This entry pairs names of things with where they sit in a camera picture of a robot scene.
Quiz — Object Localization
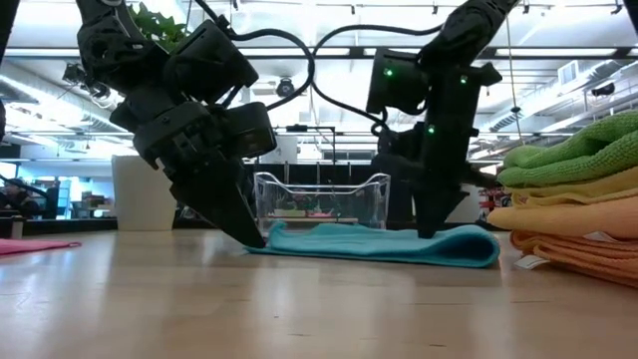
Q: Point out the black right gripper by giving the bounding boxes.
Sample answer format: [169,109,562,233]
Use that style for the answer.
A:
[408,122,500,239]

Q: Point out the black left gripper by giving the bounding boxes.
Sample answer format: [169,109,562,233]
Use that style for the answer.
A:
[109,89,267,249]

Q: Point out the blue microfiber towel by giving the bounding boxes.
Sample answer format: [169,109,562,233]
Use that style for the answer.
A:
[243,220,501,269]

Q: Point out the orange microfiber towel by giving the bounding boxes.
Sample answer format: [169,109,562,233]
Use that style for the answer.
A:
[512,252,638,289]
[510,229,638,265]
[486,196,638,239]

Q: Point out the yellow microfiber towel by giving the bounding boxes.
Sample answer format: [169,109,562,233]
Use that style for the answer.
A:
[505,167,638,208]

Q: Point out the green microfiber towel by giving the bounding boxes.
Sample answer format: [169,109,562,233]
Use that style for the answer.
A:
[496,110,638,189]

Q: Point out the pink microfiber towel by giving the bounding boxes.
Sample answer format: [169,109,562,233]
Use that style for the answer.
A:
[0,237,83,257]

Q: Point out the shelf with red bins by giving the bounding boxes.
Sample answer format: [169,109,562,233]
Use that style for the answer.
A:
[478,186,505,213]

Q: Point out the black partition panels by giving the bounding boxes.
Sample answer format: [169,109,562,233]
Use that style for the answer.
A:
[243,163,415,223]

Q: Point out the white box unit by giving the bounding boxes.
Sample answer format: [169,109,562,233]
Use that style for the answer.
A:
[271,135,299,165]

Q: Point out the clear plastic bin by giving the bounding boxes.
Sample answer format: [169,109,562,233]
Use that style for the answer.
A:
[253,172,392,233]

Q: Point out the green plant in white pot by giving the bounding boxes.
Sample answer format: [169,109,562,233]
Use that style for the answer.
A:
[111,2,191,231]

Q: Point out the round black ceiling spotlight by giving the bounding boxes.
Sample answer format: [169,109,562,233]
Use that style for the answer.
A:
[275,77,296,99]

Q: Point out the black ceiling light cluster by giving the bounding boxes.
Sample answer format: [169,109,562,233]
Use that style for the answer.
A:
[62,62,112,101]

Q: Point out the person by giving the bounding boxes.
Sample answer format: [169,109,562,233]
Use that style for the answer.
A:
[0,178,42,216]

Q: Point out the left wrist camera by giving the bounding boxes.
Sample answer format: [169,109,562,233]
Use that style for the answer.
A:
[226,102,278,159]

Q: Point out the yellow hanging cord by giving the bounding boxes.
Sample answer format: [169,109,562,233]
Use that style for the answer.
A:
[503,14,528,146]

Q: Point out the black right camera cable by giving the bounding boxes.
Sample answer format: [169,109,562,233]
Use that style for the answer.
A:
[309,23,445,137]

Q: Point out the black camera cable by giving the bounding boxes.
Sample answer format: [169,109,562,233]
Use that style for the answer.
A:
[309,23,445,137]
[193,0,318,112]

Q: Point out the black left camera cable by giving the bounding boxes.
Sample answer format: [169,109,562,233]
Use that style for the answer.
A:
[193,0,318,112]

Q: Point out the black curved cable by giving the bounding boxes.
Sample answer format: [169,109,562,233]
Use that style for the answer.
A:
[0,172,60,219]

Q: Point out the black metal table frame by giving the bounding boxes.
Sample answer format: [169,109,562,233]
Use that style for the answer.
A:
[0,0,21,66]

